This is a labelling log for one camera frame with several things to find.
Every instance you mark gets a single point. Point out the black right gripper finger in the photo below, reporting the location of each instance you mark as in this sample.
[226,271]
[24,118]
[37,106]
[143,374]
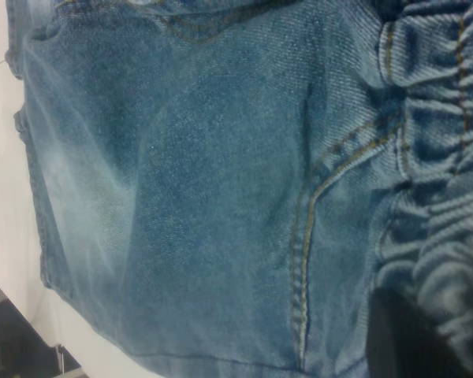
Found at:
[406,346]

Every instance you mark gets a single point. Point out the blue denim shorts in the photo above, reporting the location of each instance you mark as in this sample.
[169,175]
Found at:
[220,177]

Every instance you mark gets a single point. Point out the silver metal frame post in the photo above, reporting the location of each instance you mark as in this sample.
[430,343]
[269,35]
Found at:
[61,360]

